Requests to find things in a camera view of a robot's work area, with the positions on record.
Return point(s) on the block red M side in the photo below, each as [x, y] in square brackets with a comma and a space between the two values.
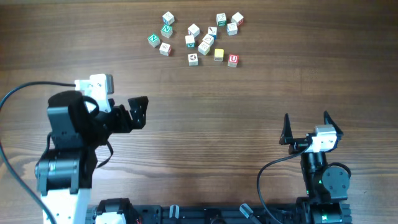
[237, 18]

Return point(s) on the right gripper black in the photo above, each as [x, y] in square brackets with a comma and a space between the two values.
[298, 145]

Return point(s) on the block dark round picture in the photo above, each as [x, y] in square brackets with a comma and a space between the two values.
[192, 59]

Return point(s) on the block blue sketch right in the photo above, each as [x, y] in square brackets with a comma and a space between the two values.
[232, 29]

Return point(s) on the block blue side top left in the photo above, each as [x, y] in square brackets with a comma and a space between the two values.
[168, 18]

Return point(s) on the block green Z side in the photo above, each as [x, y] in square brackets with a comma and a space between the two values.
[221, 19]

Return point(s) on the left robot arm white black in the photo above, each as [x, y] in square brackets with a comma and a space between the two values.
[64, 174]

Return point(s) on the yellow block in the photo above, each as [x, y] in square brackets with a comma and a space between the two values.
[218, 55]

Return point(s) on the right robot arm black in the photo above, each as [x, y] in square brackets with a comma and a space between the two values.
[326, 183]

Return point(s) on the block sketch tilted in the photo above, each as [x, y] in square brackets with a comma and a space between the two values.
[208, 39]

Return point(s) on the green N block upper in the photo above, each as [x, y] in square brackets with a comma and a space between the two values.
[166, 31]

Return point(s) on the block blue side centre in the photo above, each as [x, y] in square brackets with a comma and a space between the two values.
[212, 31]

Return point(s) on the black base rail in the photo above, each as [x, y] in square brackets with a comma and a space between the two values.
[284, 213]

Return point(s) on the green N block left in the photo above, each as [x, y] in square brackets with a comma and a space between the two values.
[154, 40]

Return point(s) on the block red picture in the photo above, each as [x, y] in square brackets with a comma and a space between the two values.
[165, 49]

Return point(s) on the block green V side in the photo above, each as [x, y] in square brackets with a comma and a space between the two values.
[190, 41]

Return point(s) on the plain white block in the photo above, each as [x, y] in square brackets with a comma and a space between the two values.
[194, 30]

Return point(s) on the green n block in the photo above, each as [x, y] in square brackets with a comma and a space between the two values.
[166, 31]
[154, 40]

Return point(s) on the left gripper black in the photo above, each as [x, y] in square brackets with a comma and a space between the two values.
[124, 126]

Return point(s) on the block blue side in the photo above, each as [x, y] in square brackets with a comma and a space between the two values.
[212, 31]
[168, 18]

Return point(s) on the block tree sketch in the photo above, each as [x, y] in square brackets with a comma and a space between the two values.
[204, 48]

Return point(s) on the red U block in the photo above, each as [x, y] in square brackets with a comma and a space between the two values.
[233, 60]

